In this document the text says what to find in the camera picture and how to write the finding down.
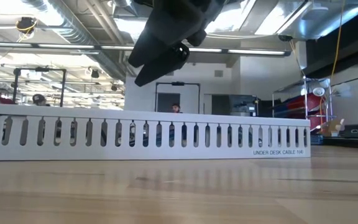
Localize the metal shelf rack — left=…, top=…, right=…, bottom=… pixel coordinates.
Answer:
left=271, top=74, right=337, bottom=139

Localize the silver ceiling duct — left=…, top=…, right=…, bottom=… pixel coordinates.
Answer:
left=22, top=0, right=129, bottom=82

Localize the ceiling cable reel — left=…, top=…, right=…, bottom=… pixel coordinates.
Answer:
left=15, top=17, right=39, bottom=42

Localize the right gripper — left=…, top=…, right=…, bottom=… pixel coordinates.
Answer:
left=127, top=0, right=227, bottom=88

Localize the grey machine with display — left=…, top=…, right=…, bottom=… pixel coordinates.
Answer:
left=228, top=95, right=260, bottom=118

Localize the white slotted cable raceway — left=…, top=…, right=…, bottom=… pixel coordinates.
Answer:
left=0, top=115, right=311, bottom=162

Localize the cardboard box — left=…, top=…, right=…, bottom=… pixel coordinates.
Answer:
left=321, top=119, right=345, bottom=138

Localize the black camera gantry frame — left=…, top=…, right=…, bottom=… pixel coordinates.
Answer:
left=154, top=82, right=201, bottom=114
left=12, top=67, right=68, bottom=108

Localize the long ceiling light bar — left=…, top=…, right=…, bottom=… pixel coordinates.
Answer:
left=0, top=41, right=292, bottom=58

